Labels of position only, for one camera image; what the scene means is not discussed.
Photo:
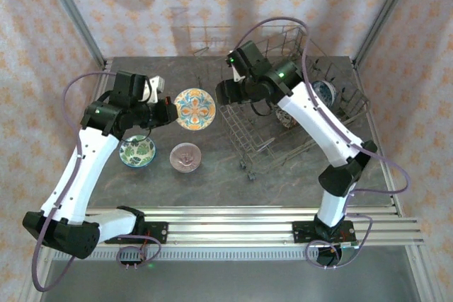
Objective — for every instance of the orange blue floral bowl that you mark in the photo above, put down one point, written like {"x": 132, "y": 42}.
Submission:
{"x": 194, "y": 109}

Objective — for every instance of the brown lattice patterned bowl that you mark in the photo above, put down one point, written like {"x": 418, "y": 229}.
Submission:
{"x": 185, "y": 158}

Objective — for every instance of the blue white floral bowl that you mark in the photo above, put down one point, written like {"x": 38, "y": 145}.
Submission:
{"x": 327, "y": 91}

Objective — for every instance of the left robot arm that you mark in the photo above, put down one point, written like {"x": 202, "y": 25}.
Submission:
{"x": 81, "y": 174}

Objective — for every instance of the green leaf patterned bowl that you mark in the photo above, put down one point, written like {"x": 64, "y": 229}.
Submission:
{"x": 138, "y": 151}

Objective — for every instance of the grey metal panel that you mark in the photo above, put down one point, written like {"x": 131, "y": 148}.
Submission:
{"x": 226, "y": 280}

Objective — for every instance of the aluminium side rail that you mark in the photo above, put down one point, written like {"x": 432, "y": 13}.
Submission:
{"x": 393, "y": 199}
{"x": 102, "y": 75}

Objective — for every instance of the aluminium frame post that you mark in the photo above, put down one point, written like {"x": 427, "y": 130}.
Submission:
{"x": 73, "y": 12}
{"x": 386, "y": 12}

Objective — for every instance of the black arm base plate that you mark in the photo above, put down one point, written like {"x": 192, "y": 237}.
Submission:
{"x": 301, "y": 231}
{"x": 157, "y": 230}

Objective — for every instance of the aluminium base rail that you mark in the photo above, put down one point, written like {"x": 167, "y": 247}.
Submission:
{"x": 230, "y": 226}

